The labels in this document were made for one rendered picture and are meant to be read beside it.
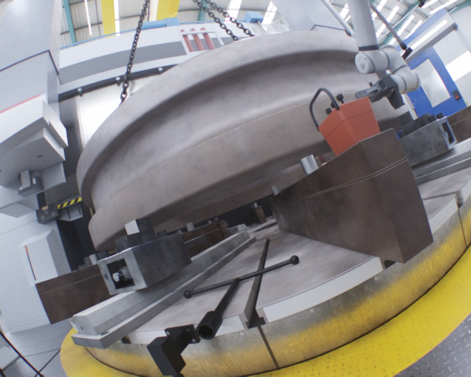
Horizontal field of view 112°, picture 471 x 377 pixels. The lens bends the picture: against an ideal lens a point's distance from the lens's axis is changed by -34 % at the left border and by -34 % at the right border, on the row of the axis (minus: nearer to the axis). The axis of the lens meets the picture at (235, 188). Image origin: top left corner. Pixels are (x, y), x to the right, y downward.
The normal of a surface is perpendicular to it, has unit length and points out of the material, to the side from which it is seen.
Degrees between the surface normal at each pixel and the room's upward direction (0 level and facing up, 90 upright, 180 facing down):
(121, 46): 90
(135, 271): 90
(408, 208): 90
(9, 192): 90
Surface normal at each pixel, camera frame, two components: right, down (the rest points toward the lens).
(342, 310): -0.09, -0.09
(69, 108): 0.32, -0.25
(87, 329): -0.37, 0.04
